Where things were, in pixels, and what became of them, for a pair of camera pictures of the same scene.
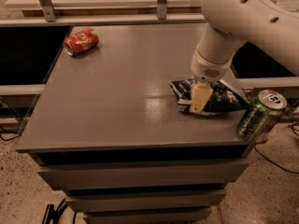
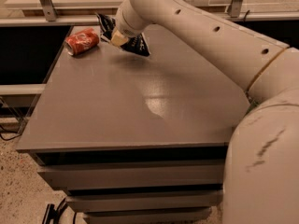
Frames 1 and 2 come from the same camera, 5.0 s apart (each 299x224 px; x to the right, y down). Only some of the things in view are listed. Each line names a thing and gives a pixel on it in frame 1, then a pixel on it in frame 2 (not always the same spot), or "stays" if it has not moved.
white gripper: [206, 69] → [129, 29]
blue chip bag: [224, 97] → [135, 44]
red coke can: [80, 41] stays
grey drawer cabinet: [106, 128] stays
